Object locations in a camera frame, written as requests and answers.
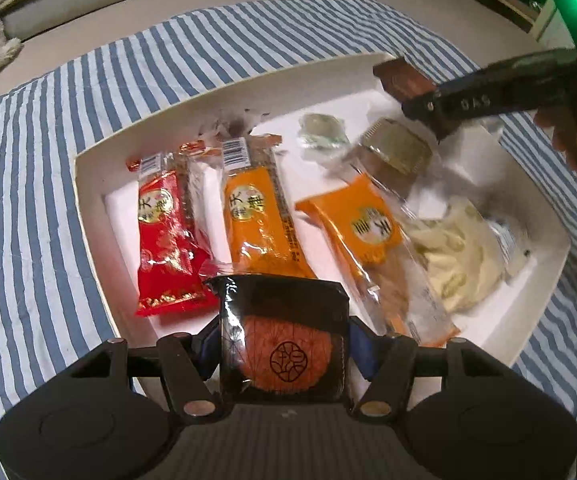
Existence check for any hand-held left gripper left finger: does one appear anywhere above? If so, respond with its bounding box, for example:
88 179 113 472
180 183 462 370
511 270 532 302
61 319 223 418

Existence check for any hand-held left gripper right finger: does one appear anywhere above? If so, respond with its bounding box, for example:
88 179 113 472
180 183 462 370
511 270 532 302
348 316 514 418

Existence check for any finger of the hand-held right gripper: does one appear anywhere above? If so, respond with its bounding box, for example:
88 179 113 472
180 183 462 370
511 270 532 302
401 49 577 140

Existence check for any brown snack packet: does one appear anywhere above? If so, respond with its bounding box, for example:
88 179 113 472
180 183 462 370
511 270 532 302
372 56 441 103

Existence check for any black mooncake packet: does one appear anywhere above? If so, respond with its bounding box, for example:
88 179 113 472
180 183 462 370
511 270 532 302
203 274 351 403

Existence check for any gold topped pastry packet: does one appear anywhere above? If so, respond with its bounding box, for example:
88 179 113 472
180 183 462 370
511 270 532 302
341 117 444 201

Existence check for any orange snack packet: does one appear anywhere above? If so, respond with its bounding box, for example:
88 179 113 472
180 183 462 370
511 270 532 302
218 132 319 281
295 172 461 346

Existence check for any red snack packet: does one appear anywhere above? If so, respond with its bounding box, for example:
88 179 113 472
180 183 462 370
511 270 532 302
127 142 219 318

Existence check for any cream snack packet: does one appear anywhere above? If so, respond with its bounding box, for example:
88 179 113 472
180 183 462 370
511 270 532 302
403 195 519 316

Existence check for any clear crinkled snack packet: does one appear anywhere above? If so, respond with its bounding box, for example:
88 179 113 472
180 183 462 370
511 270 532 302
485 212 533 281

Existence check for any green small sweet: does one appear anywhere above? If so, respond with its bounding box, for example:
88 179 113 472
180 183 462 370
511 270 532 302
295 112 349 153

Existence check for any white cardboard box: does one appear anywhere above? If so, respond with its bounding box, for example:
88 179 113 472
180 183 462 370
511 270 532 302
74 51 574 396

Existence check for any person's right hand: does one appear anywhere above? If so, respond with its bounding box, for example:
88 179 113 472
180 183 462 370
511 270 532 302
533 106 577 182

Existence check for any blue white striped cloth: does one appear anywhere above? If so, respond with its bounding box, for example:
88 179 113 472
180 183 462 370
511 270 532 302
0 0 544 116

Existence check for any grey folded blanket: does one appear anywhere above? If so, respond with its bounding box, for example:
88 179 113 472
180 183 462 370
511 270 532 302
1 0 194 43

